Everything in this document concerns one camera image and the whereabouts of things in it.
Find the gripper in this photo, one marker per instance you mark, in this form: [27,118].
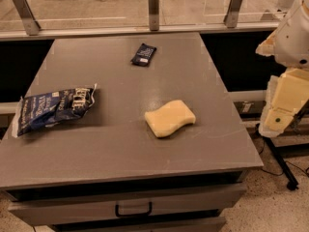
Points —
[294,39]

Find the dark blue rxbar wrapper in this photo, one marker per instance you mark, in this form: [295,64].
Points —
[143,55]

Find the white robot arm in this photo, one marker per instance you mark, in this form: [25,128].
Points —
[289,42]

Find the yellow sponge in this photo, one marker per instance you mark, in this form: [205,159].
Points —
[169,118]

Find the black stand leg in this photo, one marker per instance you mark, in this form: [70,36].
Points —
[292,181]

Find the grey drawer front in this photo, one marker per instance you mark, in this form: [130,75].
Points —
[128,204]

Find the blue chip bag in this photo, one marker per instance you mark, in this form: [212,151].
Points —
[47,110]

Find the right metal railing bracket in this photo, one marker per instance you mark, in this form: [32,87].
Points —
[232,16]

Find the metal railing bracket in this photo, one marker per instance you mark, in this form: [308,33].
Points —
[153,15]
[232,16]
[29,22]

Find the middle metal railing bracket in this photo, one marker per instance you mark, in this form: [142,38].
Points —
[153,15]

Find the black drawer handle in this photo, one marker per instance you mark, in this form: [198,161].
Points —
[133,211]

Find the left metal railing bracket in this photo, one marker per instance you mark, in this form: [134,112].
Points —
[29,22]

